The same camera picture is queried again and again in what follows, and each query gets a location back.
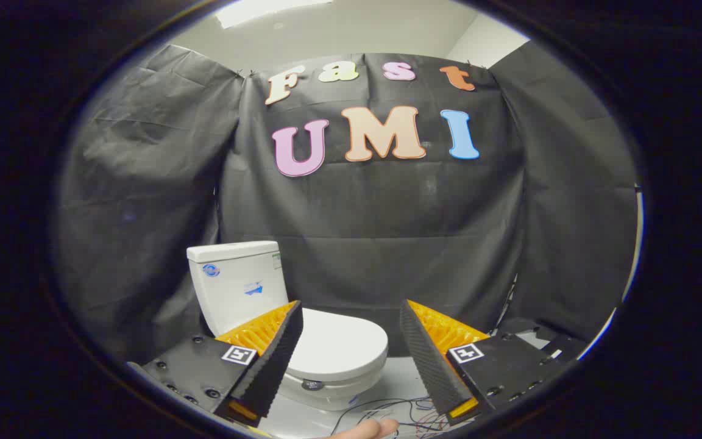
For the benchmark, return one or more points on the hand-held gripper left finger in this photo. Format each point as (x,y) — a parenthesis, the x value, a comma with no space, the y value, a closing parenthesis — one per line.
(278,353)

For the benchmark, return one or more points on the white toilet lid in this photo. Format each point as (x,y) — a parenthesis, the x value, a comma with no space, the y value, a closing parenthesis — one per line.
(339,344)

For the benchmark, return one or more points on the white toilet tank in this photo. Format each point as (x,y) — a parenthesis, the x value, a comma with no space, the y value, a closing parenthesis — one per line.
(235,286)

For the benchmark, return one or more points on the black device box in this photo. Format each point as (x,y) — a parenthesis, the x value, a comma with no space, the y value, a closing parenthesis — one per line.
(540,334)

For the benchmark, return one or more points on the white toilet bowl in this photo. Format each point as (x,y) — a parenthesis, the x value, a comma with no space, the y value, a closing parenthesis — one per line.
(333,393)

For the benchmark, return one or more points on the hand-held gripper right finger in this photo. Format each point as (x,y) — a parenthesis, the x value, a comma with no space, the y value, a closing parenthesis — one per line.
(427,360)

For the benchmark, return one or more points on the black backdrop cloth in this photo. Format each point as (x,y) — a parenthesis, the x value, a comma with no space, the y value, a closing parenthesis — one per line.
(387,231)

